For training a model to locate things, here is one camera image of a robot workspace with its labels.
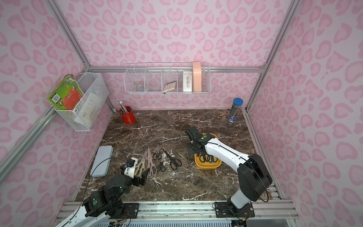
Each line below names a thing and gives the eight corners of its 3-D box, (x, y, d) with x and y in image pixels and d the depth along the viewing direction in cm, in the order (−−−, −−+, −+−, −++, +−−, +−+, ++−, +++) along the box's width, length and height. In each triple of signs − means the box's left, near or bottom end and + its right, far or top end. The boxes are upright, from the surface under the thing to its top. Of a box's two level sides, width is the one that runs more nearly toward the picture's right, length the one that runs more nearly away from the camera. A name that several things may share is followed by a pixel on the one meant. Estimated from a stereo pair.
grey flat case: (91, 177, 87) (88, 176, 85) (100, 147, 100) (99, 146, 98) (107, 176, 87) (105, 174, 85) (114, 146, 101) (113, 144, 99)
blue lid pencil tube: (228, 123, 113) (234, 104, 98) (226, 116, 118) (232, 97, 103) (237, 122, 113) (245, 104, 98) (235, 116, 118) (242, 97, 103)
